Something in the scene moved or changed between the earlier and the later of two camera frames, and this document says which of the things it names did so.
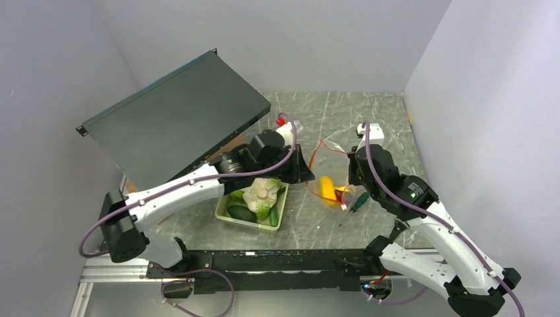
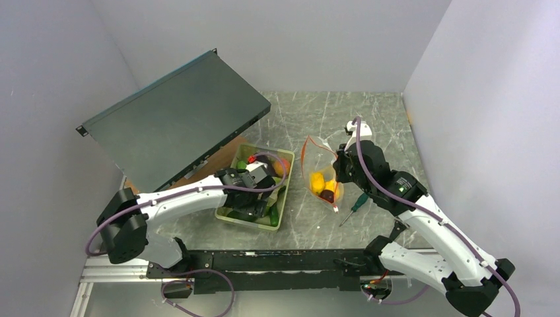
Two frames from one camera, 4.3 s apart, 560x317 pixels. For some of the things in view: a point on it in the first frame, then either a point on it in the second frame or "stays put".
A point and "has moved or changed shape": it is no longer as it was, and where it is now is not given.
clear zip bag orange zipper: (328, 176) has moved or changed shape
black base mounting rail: (263, 271) stays put
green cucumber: (274, 216) stays put
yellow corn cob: (327, 189) to (317, 182)
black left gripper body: (283, 172) to (253, 207)
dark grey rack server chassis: (176, 123) stays put
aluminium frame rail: (105, 270) stays put
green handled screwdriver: (362, 199) stays put
